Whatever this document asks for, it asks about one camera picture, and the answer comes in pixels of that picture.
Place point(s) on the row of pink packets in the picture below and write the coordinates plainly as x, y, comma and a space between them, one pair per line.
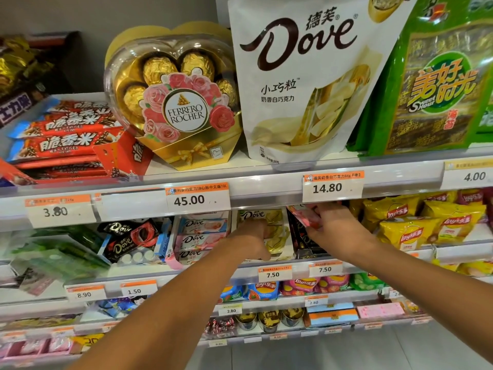
34, 347

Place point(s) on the blank white shelf label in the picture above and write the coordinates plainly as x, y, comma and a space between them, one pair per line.
131, 206

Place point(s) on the white yellow price tag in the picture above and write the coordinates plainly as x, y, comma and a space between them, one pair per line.
230, 310
470, 175

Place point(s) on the person's left forearm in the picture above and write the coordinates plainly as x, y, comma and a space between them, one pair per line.
169, 312

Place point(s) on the blue chip bag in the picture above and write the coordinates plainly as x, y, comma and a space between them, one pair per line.
231, 293
264, 290

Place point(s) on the dark chocolate bar display box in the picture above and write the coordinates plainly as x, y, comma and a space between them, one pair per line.
23, 80

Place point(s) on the yellow chip bag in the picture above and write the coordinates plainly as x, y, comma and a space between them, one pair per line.
466, 267

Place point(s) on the blue wrapped candy packet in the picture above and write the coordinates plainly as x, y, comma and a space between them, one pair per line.
119, 306

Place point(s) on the blue orange flat box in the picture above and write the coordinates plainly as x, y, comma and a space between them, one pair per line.
333, 316

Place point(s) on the pile of green packets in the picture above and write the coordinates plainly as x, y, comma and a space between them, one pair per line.
57, 254

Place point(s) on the pink chip bag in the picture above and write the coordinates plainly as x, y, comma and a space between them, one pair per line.
298, 285
334, 283

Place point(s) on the pink snack packet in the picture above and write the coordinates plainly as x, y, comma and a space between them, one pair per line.
303, 215

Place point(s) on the pink chocolate bar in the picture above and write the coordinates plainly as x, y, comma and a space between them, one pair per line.
192, 256
202, 226
200, 240

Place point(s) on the person's right forearm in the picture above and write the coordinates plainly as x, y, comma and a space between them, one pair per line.
423, 288

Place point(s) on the bag of red candies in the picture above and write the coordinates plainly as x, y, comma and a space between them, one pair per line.
219, 327

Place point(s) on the grey flat packet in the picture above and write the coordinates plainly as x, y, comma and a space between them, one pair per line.
27, 281

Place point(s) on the green chip bag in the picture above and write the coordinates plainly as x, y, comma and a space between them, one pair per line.
366, 281

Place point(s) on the stack of red chocolate bars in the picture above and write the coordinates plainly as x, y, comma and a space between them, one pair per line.
65, 142

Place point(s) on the white chocolate bar box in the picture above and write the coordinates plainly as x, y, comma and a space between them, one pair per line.
279, 235

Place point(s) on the white store shelf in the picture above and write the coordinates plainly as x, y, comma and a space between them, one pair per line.
269, 181
215, 275
269, 300
292, 332

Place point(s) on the yellow snack packet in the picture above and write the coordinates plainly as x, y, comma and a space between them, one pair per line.
87, 342

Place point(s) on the heart-shaped gold chocolate box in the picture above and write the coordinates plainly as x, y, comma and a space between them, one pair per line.
173, 96

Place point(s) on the person's left hand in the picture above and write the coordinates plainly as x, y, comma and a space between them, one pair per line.
250, 240

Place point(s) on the black chocolate packet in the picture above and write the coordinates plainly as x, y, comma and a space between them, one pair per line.
115, 228
129, 244

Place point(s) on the gold candy tin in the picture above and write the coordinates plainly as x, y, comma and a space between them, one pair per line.
292, 316
246, 321
269, 320

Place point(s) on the black chocolate bar box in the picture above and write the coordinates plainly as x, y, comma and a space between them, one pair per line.
302, 242

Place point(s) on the blue candy box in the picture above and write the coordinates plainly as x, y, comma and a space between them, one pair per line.
163, 238

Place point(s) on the white mint candy pack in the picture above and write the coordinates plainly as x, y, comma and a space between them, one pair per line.
138, 257

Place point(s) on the person's right hand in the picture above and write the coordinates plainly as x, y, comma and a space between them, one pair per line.
339, 235

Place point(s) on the person's left fingers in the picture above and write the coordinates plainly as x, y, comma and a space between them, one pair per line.
256, 225

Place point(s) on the row of yellow chip bags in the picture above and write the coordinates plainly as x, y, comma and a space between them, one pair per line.
416, 227

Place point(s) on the green seaweed packet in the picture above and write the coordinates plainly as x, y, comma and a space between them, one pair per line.
435, 84

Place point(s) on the white chocolate pouch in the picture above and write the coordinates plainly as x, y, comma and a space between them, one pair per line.
308, 80

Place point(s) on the white orange price tag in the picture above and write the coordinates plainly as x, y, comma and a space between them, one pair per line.
198, 198
57, 211
316, 301
138, 289
85, 294
274, 274
325, 269
332, 187

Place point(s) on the pink flat box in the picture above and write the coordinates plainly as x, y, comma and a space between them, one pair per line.
380, 310

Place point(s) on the person's right thumb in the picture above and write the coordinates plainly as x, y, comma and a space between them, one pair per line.
316, 235

